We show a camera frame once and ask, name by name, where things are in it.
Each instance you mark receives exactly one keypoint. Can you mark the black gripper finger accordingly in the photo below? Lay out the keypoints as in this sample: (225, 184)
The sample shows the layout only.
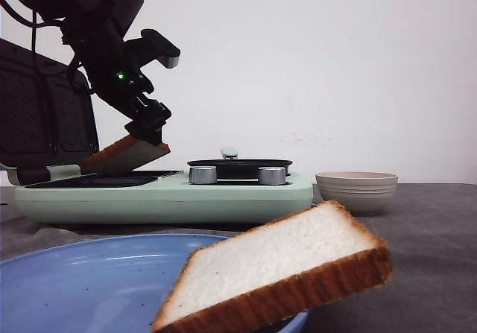
(149, 116)

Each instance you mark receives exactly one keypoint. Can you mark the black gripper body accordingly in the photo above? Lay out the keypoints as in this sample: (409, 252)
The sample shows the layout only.
(114, 74)

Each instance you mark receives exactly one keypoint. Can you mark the white bread slice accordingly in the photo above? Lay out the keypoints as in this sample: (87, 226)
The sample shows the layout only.
(275, 271)
(123, 156)

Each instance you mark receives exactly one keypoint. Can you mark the breakfast maker hinged lid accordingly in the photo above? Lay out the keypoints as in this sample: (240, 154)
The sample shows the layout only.
(47, 120)

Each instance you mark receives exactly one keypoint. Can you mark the beige ribbed bowl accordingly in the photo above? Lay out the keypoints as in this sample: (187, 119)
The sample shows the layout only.
(361, 193)

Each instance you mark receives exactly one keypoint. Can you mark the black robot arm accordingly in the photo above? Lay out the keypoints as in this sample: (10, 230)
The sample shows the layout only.
(53, 12)

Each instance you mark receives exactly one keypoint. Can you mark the mint green breakfast maker base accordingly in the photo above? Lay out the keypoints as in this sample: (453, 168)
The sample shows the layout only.
(167, 197)

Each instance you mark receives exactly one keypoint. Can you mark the left silver control knob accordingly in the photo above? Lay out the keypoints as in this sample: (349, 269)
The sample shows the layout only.
(203, 175)

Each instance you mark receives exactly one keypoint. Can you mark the silver control knob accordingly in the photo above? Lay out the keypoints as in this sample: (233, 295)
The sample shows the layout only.
(272, 176)
(203, 175)

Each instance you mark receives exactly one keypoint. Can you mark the black round frying pan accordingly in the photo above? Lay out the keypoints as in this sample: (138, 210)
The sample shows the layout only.
(231, 167)

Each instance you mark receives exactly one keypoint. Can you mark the right silver control knob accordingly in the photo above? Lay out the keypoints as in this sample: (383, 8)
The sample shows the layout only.
(272, 176)

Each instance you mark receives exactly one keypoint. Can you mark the blue plate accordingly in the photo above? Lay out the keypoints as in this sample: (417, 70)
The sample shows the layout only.
(105, 285)

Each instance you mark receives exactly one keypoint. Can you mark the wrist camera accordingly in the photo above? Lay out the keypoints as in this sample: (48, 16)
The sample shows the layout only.
(151, 46)

